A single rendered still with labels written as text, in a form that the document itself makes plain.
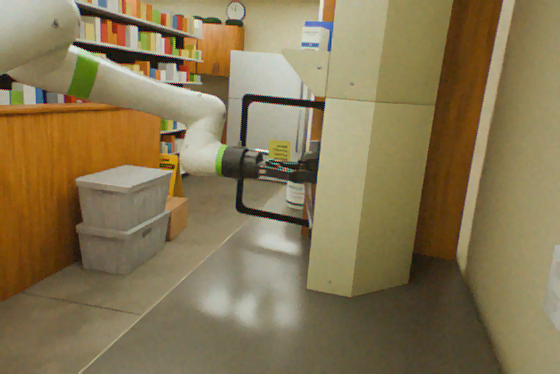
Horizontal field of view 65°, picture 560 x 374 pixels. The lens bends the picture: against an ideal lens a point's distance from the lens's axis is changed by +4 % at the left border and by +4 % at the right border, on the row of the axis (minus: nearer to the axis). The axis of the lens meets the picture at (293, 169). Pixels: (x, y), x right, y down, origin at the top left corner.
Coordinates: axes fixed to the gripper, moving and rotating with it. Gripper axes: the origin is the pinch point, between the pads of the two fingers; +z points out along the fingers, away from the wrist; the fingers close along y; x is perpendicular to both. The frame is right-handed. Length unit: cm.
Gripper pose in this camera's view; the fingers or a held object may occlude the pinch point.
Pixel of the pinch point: (317, 174)
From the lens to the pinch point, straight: 116.4
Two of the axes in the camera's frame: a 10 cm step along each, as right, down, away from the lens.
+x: -1.0, 9.8, 2.0
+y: 2.2, -1.7, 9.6
